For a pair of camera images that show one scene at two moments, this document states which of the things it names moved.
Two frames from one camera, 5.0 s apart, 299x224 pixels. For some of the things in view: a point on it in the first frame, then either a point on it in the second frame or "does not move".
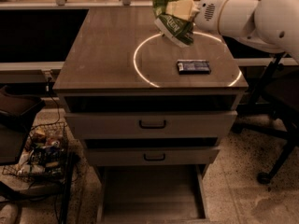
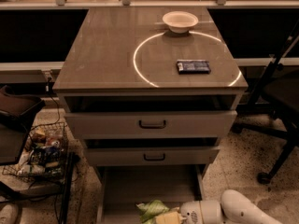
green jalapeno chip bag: [177, 30] to [150, 208]
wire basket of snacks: [46, 157] does not move
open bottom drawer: [150, 194] does not move
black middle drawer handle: [153, 160] does not move
